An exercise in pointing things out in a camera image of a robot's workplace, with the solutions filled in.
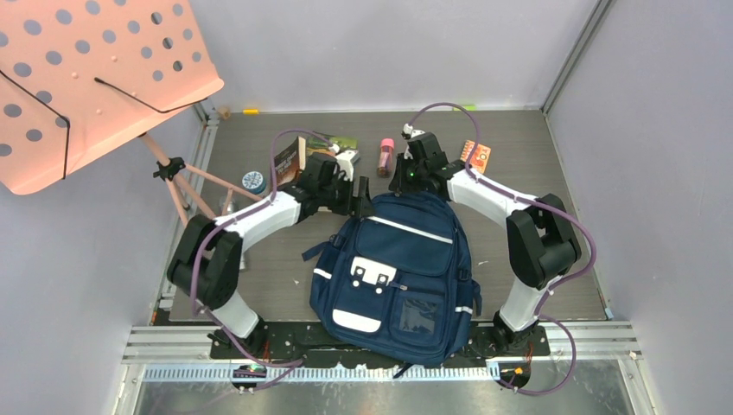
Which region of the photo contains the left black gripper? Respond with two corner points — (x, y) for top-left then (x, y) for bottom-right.
(318, 173), (375, 220)

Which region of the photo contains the pink capped tube bottle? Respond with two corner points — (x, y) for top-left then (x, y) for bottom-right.
(377, 138), (395, 178)

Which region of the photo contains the navy blue student backpack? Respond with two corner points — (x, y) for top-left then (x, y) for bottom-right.
(303, 192), (482, 367)

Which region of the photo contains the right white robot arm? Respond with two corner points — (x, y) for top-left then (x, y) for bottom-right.
(389, 124), (582, 355)

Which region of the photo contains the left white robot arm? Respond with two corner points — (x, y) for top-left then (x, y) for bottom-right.
(166, 151), (374, 358)

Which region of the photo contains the dark Three Days book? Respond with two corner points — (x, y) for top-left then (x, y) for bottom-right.
(273, 137), (306, 188)

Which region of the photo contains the blue Animal Farm book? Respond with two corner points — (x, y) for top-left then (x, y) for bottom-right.
(305, 135), (358, 156)

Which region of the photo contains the orange small notebook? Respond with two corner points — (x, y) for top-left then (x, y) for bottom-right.
(460, 140), (491, 175)

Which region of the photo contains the blue patterned tape roll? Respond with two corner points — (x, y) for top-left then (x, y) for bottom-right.
(241, 171), (268, 196)

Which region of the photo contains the pink perforated music stand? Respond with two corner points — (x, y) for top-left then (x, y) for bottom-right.
(0, 0), (271, 227)

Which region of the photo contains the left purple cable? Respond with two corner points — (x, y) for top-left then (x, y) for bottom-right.
(188, 128), (345, 367)

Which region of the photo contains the purple cable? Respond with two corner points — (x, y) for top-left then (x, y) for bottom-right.
(188, 128), (345, 367)
(403, 101), (598, 398)

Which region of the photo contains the black mounting base plate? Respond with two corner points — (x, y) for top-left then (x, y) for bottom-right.
(208, 320), (551, 371)

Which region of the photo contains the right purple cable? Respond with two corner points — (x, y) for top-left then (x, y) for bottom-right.
(403, 101), (598, 398)

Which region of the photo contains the aluminium frame rail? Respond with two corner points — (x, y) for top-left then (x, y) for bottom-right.
(123, 321), (641, 383)

